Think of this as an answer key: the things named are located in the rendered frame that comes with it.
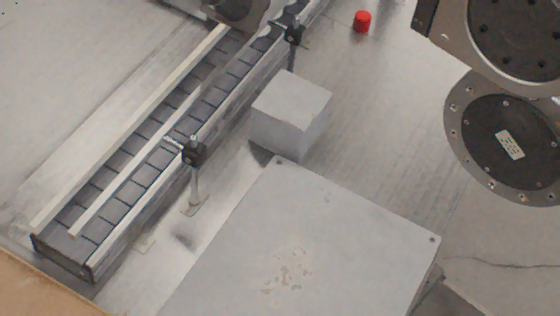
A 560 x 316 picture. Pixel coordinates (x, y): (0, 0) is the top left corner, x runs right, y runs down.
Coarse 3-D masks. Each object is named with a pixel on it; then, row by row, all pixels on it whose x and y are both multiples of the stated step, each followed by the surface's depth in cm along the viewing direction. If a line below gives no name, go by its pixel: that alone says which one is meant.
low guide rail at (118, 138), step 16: (224, 32) 129; (208, 48) 126; (192, 64) 123; (176, 80) 120; (160, 96) 117; (144, 112) 115; (128, 128) 112; (112, 144) 110; (96, 160) 108; (80, 176) 106; (64, 192) 104; (48, 208) 102; (32, 224) 100
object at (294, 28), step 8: (296, 16) 120; (272, 24) 124; (280, 24) 124; (288, 24) 123; (296, 24) 121; (288, 32) 122; (296, 32) 121; (304, 32) 123; (288, 40) 123; (296, 40) 122; (288, 56) 127; (288, 64) 129
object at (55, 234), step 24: (216, 48) 130; (264, 48) 131; (192, 72) 126; (240, 72) 127; (168, 96) 122; (216, 96) 123; (144, 120) 118; (192, 120) 119; (144, 144) 115; (168, 144) 115; (120, 168) 112; (144, 168) 112; (96, 192) 108; (120, 192) 109; (144, 192) 110; (72, 216) 105; (120, 216) 106; (48, 240) 103; (72, 240) 103; (96, 240) 103
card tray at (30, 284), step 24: (0, 264) 104; (24, 264) 105; (0, 288) 102; (24, 288) 102; (48, 288) 103; (0, 312) 100; (24, 312) 100; (48, 312) 101; (72, 312) 101; (96, 312) 101
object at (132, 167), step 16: (288, 0) 129; (272, 16) 125; (240, 48) 119; (224, 64) 116; (208, 80) 114; (192, 96) 111; (176, 112) 109; (160, 128) 107; (160, 144) 106; (144, 160) 104; (128, 176) 101; (112, 192) 99; (96, 208) 97; (80, 224) 95
